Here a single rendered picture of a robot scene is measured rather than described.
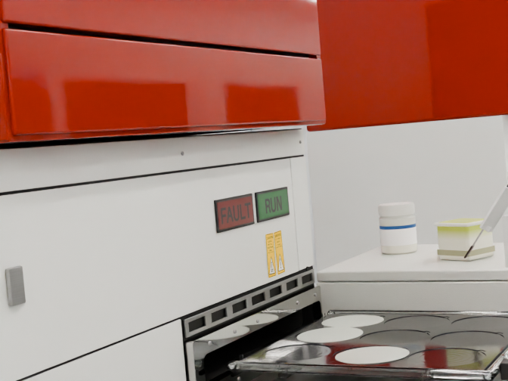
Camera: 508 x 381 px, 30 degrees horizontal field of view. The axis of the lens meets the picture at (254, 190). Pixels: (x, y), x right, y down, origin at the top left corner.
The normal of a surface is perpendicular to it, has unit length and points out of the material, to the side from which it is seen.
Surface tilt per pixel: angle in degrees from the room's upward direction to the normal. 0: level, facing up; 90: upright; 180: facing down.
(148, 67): 90
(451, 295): 90
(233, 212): 90
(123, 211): 90
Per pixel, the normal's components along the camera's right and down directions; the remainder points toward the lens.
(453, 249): -0.78, 0.10
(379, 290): -0.45, 0.08
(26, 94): 0.89, -0.05
